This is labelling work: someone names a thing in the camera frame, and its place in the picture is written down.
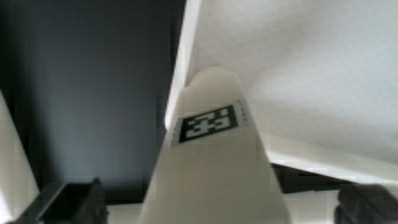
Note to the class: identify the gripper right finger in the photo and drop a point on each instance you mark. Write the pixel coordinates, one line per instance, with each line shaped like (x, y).
(367, 204)

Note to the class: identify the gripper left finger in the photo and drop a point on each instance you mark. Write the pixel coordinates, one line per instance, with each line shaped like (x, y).
(68, 204)

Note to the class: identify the white leg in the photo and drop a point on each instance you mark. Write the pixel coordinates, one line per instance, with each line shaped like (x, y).
(214, 185)

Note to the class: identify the white desk tabletop tray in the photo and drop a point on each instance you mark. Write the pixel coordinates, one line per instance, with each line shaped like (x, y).
(310, 50)

